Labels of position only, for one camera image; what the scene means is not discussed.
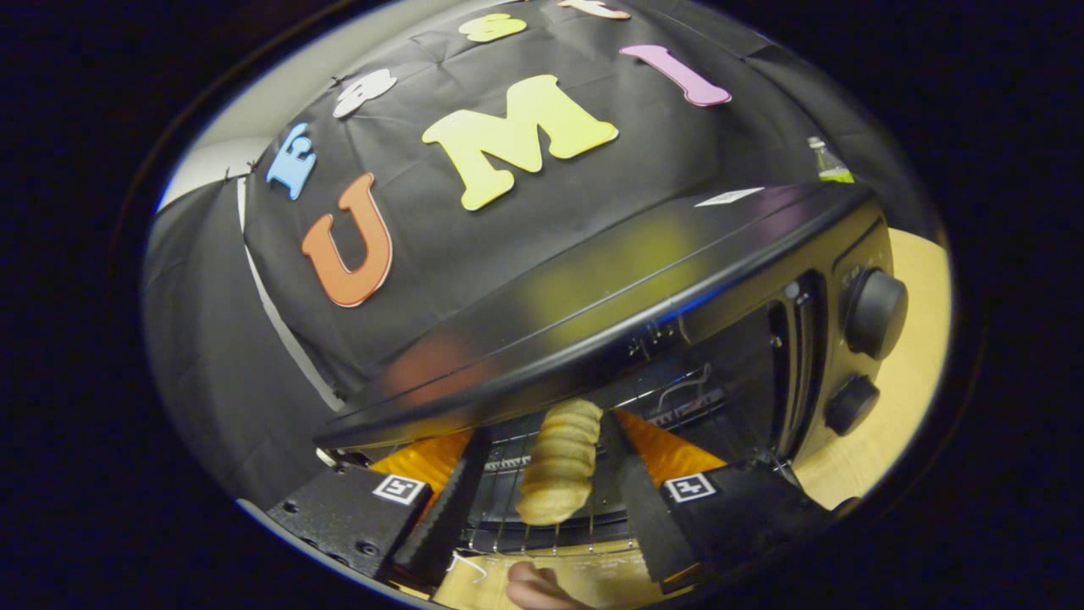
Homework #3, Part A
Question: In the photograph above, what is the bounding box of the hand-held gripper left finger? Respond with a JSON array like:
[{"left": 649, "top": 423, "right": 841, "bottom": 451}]
[{"left": 267, "top": 428, "right": 494, "bottom": 594}]

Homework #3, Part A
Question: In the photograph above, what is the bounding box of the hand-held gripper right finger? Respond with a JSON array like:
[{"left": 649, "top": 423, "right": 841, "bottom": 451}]
[{"left": 599, "top": 407, "right": 835, "bottom": 594}]

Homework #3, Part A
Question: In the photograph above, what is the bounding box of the spiral bread roll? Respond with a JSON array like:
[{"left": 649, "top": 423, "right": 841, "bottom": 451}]
[{"left": 515, "top": 398, "right": 605, "bottom": 526}]

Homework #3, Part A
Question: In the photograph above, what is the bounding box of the black toaster oven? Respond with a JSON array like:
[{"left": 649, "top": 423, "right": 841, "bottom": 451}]
[{"left": 313, "top": 182, "right": 911, "bottom": 607}]

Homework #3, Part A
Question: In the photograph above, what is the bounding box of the green drink bottle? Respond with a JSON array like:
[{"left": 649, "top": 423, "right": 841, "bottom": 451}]
[{"left": 806, "top": 136, "right": 856, "bottom": 184}]

